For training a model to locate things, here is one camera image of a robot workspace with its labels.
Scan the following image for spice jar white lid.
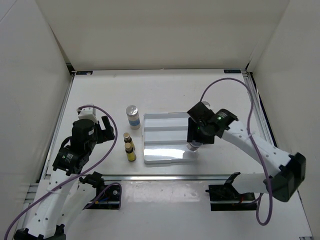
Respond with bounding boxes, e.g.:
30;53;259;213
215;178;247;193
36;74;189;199
186;142;202;151

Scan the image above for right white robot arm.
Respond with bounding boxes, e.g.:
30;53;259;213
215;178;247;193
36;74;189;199
187;102;306;202

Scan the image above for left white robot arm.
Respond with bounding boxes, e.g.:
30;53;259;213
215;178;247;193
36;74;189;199
13;113;118;240

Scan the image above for small yellow bottle rear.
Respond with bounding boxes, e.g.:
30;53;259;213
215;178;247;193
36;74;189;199
123;132;135;150

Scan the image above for small yellow bottle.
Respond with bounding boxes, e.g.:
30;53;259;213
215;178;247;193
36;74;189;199
123;132;135;150
124;142;137;162

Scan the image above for tall jar right blue label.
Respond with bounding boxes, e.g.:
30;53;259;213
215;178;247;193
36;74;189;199
202;101;210;106

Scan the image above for tall jar blue label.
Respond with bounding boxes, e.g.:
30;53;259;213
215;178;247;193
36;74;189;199
126;105;141;130
202;101;210;106

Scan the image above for white divided organizer tray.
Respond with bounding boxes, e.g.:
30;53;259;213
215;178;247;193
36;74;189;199
142;112;198;165

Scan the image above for small yellow bottle front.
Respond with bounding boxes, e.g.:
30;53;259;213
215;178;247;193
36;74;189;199
124;142;137;162

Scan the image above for tall jar left blue label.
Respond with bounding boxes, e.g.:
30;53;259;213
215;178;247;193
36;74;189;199
126;105;141;130

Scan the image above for left aluminium rail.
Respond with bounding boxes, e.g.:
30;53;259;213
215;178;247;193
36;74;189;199
35;71;75;184

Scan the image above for aluminium rail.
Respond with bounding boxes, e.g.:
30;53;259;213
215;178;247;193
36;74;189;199
35;71;75;184
242;71;278;147
102;174;230;181

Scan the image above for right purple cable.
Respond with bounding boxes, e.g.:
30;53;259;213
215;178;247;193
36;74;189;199
199;77;273;226

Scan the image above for front aluminium rail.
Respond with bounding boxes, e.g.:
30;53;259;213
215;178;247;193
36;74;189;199
102;174;230;181

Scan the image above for right aluminium rail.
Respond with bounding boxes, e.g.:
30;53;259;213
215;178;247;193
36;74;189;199
242;71;278;147

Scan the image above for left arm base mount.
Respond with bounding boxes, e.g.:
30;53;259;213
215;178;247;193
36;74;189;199
81;172;122;210

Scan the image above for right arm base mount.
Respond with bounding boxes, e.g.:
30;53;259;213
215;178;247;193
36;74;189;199
205;172;258;212

